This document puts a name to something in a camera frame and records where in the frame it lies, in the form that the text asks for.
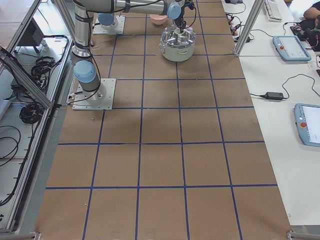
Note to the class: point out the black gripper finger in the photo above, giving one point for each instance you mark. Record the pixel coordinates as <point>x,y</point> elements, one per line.
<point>177,23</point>
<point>183,25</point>

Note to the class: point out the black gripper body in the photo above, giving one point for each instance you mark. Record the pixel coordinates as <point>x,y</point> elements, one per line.
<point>179,20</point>

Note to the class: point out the glass pot lid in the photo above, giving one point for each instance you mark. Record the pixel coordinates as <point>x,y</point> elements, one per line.
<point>173,37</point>

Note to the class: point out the pale green cooking pot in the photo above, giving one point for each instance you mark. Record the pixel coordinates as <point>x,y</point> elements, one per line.
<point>176,54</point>

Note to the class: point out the pink bowl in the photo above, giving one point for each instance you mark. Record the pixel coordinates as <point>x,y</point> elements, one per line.
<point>158,19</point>

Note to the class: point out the white keyboard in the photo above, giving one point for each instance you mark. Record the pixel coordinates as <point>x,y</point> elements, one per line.
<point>271,10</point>

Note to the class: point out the upper teach pendant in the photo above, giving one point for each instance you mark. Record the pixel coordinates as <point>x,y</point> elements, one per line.
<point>290,48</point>

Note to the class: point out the teach pendant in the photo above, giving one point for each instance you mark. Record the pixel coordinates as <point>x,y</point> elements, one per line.
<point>307,120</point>
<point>290,48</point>

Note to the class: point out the black power adapter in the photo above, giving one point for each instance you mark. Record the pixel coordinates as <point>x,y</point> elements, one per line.
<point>273,96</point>

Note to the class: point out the seated person at desk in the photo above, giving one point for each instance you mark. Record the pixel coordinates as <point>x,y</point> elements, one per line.
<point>311,26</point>

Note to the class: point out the brown paper mat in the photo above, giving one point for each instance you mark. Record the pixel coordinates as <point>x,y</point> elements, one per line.
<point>180,156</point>

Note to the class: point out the lower teach pendant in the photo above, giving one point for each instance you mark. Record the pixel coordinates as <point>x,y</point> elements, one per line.
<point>307,120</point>

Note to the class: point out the aluminium frame post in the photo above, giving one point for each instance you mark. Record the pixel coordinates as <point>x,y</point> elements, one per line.
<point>252,17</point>

